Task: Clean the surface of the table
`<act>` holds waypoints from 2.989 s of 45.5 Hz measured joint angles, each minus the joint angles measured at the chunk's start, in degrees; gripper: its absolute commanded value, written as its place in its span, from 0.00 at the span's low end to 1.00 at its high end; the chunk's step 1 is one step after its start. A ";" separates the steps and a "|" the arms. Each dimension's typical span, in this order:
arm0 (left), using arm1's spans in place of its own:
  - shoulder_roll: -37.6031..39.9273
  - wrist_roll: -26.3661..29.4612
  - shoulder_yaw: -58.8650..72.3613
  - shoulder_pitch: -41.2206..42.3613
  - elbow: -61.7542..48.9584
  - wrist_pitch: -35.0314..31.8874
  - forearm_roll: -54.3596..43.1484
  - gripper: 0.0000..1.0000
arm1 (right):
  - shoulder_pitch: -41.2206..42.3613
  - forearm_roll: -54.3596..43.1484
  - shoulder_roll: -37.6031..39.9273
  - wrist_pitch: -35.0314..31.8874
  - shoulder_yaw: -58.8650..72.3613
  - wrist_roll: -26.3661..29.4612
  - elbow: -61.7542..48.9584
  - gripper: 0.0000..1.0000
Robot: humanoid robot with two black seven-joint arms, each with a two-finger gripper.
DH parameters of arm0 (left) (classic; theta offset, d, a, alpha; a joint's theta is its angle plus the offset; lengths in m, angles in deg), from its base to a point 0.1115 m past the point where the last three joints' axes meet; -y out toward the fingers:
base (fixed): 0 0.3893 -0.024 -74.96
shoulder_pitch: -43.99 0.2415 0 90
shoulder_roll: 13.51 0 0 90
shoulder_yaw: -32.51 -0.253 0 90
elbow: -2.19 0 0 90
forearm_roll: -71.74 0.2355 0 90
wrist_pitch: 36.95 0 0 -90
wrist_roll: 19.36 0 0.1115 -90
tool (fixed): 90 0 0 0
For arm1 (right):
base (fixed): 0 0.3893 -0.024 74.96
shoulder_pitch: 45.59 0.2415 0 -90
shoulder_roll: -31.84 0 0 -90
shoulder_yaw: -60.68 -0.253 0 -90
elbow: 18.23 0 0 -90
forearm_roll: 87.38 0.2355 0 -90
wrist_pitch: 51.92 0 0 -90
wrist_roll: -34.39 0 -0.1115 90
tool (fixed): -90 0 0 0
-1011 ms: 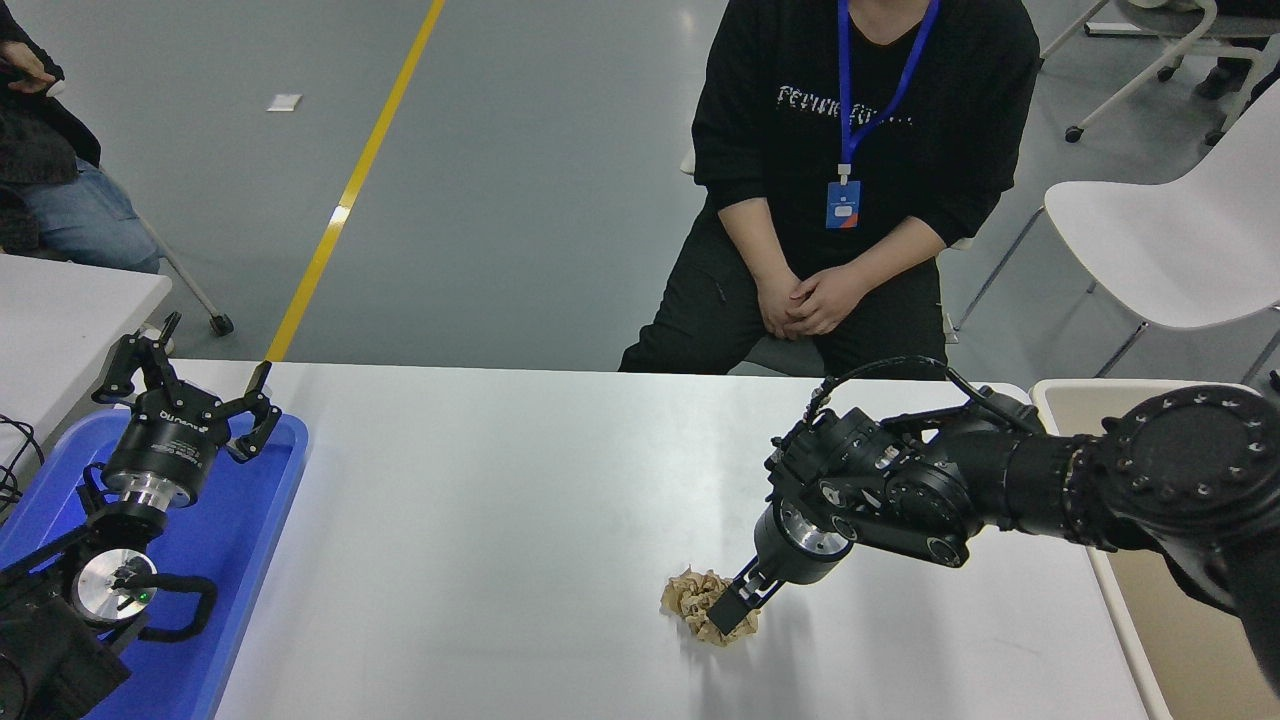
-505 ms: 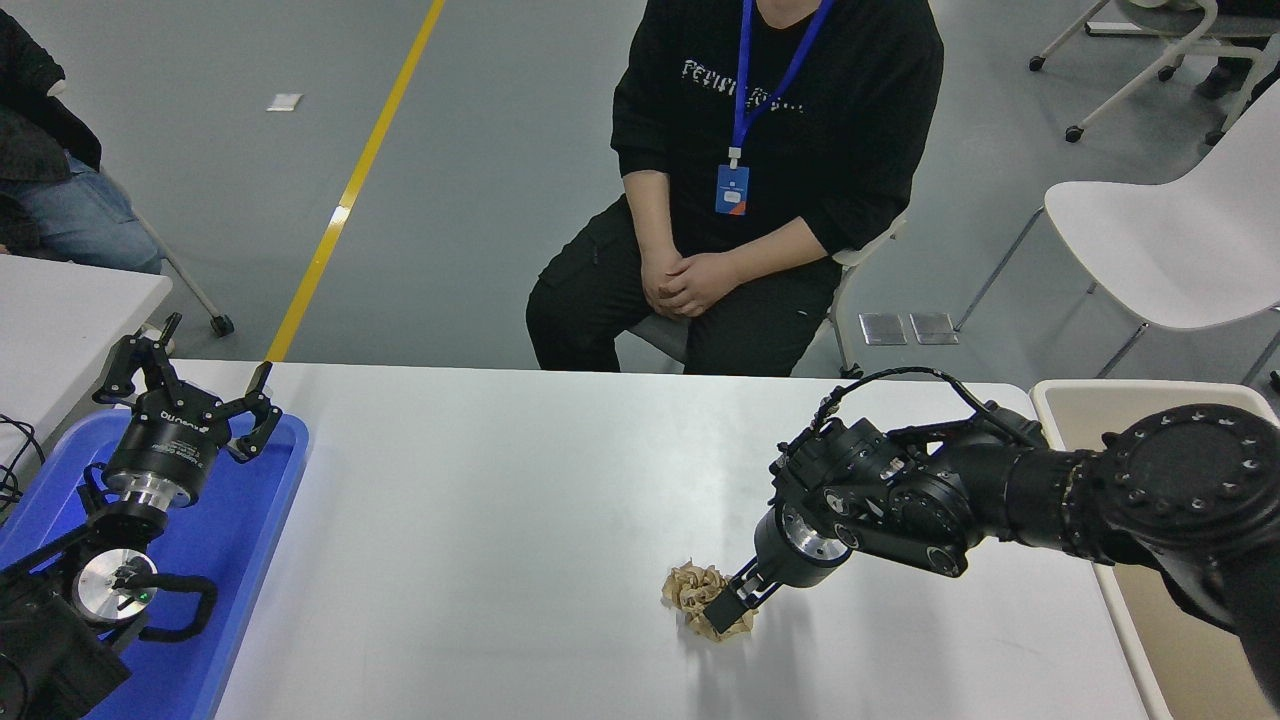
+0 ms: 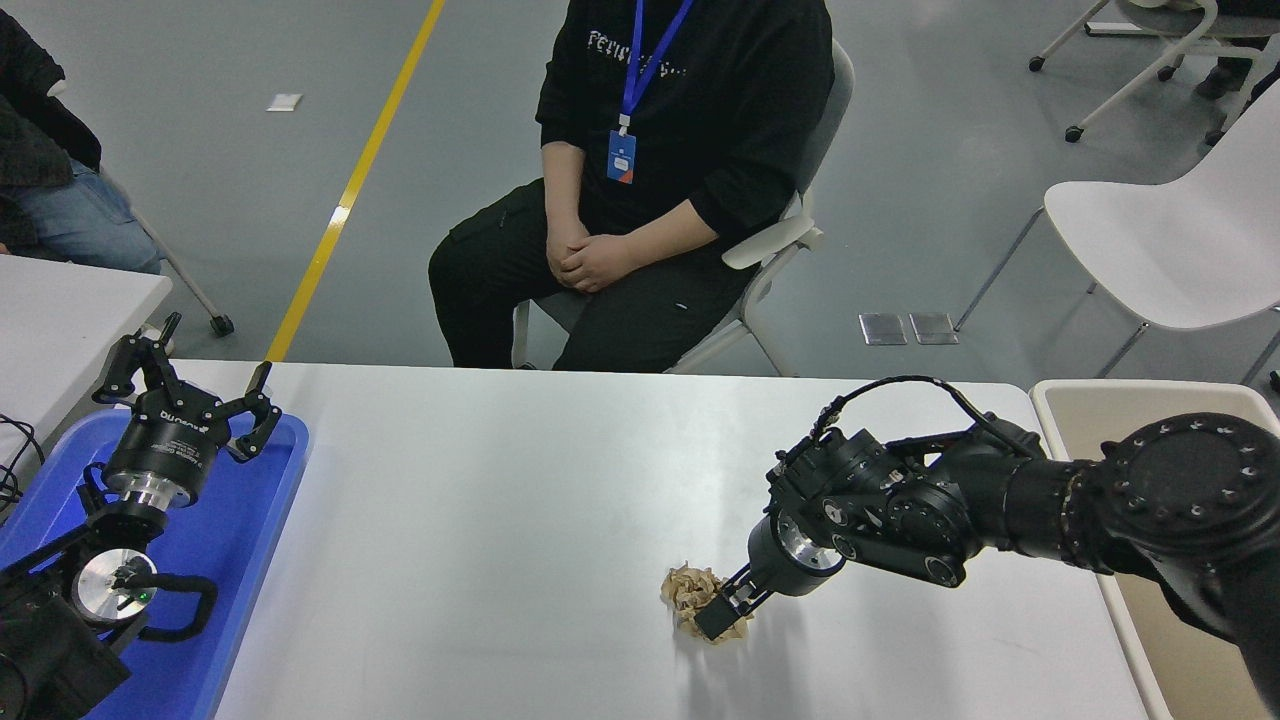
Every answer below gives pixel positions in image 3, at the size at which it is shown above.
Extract white-framed rolling chair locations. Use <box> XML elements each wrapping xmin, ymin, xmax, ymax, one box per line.
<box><xmin>1030</xmin><ymin>0</ymin><xmax>1280</xmax><ymax>146</ymax></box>

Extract blue lanyard with badge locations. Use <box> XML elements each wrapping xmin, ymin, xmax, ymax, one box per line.
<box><xmin>606</xmin><ymin>0</ymin><xmax>696</xmax><ymax>186</ymax></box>

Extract large pale bin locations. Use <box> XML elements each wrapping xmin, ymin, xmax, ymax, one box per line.
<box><xmin>1030</xmin><ymin>378</ymin><xmax>1280</xmax><ymax>720</ymax></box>

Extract white side table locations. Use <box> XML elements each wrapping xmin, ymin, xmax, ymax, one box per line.
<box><xmin>0</xmin><ymin>253</ymin><xmax>175</xmax><ymax>479</ymax></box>

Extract person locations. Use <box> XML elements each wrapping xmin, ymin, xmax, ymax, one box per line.
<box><xmin>1196</xmin><ymin>0</ymin><xmax>1280</xmax><ymax>101</ymax></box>
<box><xmin>0</xmin><ymin>8</ymin><xmax>163</xmax><ymax>276</ymax></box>
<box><xmin>428</xmin><ymin>0</ymin><xmax>836</xmax><ymax>373</ymax></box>

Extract white shell chair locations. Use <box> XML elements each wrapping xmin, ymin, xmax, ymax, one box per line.
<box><xmin>955</xmin><ymin>80</ymin><xmax>1280</xmax><ymax>386</ymax></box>

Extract person's left hand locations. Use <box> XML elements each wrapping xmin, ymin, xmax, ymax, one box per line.
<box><xmin>559</xmin><ymin>233</ymin><xmax>643</xmax><ymax>295</ymax></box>

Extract blue plastic tray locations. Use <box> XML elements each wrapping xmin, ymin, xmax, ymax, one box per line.
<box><xmin>0</xmin><ymin>408</ymin><xmax>311</xmax><ymax>720</ymax></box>

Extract grey padded office chair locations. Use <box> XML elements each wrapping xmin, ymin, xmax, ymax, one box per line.
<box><xmin>511</xmin><ymin>40</ymin><xmax>857</xmax><ymax>378</ymax></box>

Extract chair with caster legs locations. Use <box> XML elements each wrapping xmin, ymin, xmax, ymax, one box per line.
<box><xmin>130</xmin><ymin>205</ymin><xmax>236</xmax><ymax>338</ymax></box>

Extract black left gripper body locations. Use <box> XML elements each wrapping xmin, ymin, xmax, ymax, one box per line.
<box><xmin>106</xmin><ymin>390</ymin><xmax>233</xmax><ymax>498</ymax></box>

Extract thin black cable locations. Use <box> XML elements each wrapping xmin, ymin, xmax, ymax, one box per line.
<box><xmin>0</xmin><ymin>413</ymin><xmax>47</xmax><ymax>516</ymax></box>

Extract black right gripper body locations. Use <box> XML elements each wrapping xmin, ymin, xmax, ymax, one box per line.
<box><xmin>745</xmin><ymin>515</ymin><xmax>841</xmax><ymax>601</ymax></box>

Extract person's right hand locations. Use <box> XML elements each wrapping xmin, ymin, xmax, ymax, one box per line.
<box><xmin>545</xmin><ymin>215</ymin><xmax>593</xmax><ymax>287</ymax></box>

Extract tan paper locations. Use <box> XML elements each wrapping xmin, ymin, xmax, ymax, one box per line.
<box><xmin>660</xmin><ymin>563</ymin><xmax>753</xmax><ymax>646</ymax></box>

